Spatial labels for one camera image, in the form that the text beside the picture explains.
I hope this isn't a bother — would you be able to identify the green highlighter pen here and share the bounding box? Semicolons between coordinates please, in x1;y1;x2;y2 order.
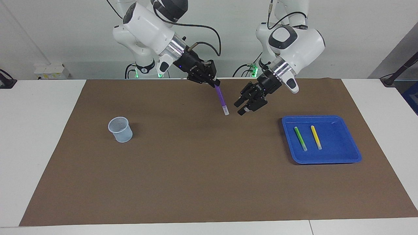
294;127;308;152

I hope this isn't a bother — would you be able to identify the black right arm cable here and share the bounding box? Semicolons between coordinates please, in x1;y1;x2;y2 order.
104;0;222;56

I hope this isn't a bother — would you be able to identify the black clamp mount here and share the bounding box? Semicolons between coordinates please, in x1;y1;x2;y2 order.
0;69;17;89

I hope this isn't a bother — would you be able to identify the brown paper table mat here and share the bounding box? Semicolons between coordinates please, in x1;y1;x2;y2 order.
19;78;418;227

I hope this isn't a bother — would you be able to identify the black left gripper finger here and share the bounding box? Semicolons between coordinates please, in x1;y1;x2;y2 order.
237;96;268;116
234;82;258;108

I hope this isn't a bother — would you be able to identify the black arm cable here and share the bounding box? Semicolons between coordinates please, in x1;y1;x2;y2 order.
267;0;308;30
104;0;222;56

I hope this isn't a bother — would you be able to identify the blue plastic tray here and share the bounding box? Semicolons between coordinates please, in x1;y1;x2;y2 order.
281;115;362;165

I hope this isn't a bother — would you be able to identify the blue crate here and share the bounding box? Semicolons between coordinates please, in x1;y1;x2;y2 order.
402;82;418;115

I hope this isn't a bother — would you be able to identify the black left base cable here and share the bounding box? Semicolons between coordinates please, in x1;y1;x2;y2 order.
233;49;264;78

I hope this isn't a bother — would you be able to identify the translucent plastic cup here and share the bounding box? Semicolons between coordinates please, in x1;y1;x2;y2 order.
108;117;133;143

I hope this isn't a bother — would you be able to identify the black stand pole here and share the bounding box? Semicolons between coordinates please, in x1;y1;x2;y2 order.
380;52;418;87

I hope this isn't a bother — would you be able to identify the yellow highlighter pen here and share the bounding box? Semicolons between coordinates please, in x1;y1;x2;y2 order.
310;125;323;150

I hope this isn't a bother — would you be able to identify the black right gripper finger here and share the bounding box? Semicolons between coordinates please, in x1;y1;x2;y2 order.
204;60;221;87
187;73;216;88

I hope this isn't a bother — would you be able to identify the purple highlighter pen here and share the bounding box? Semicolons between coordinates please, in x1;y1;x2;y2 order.
215;85;230;116

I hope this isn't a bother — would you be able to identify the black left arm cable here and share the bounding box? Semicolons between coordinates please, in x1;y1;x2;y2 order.
267;0;308;30

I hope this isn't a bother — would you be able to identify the white wall socket box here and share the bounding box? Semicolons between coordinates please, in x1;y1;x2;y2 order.
34;64;70;80

